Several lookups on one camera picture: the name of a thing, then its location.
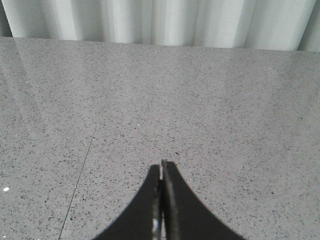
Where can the pale green pleated curtain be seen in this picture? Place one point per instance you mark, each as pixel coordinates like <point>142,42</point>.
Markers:
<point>254,24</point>

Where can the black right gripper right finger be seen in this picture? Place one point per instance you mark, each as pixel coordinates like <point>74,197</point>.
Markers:
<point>185,216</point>

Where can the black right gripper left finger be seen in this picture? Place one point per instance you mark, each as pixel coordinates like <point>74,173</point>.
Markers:
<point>141,219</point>

